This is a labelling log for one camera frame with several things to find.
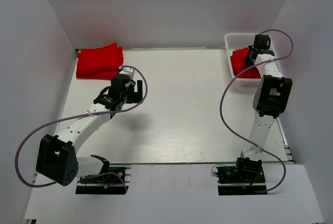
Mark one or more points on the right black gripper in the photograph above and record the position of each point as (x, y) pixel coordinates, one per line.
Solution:
(247, 61)

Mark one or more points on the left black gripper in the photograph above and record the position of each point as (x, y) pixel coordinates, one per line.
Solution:
(136, 97)

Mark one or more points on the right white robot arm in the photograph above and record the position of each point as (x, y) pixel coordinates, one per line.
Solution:
(271, 97)

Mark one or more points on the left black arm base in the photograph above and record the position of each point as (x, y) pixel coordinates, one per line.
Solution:
(106, 184)

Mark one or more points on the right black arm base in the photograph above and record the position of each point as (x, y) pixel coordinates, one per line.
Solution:
(245, 178)

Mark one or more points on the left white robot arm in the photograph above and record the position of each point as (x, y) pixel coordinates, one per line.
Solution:
(57, 158)

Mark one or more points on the folded red t shirt stack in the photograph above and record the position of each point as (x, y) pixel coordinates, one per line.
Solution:
(101, 63)

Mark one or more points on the white plastic basket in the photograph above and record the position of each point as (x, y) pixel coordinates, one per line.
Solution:
(234, 43)

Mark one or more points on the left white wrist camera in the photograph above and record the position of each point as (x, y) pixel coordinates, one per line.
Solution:
(127, 71)

